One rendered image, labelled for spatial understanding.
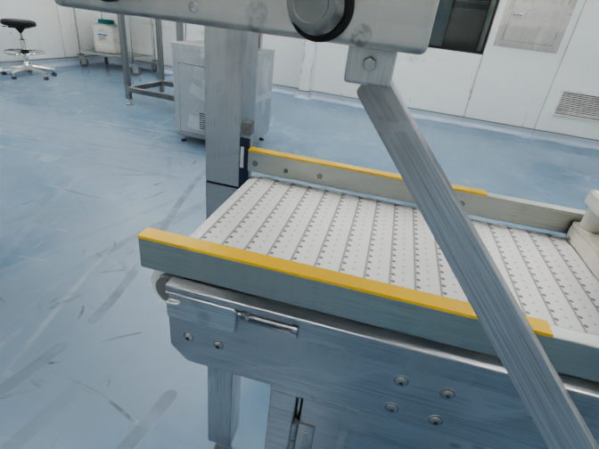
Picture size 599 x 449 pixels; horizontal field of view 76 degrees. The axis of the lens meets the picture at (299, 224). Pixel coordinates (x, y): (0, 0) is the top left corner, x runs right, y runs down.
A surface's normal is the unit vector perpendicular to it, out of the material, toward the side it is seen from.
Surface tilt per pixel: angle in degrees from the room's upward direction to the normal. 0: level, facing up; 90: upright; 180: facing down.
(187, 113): 90
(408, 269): 0
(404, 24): 90
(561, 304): 0
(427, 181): 87
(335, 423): 90
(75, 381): 0
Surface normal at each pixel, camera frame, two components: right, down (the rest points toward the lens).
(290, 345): -0.24, 0.45
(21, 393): 0.11, -0.87
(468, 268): -0.73, 0.21
